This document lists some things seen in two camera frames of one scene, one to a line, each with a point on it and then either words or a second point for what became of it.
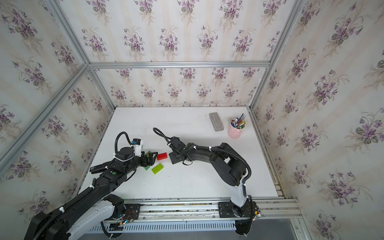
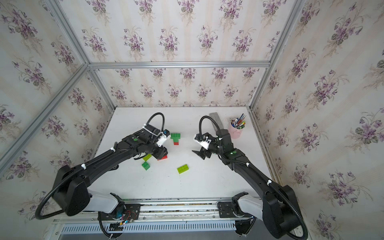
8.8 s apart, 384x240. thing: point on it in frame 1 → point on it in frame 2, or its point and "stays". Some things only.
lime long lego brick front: (157, 169) → (183, 169)
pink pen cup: (234, 133) stays
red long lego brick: (162, 156) stays
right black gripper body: (174, 157) → (214, 149)
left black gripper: (150, 160) → (164, 152)
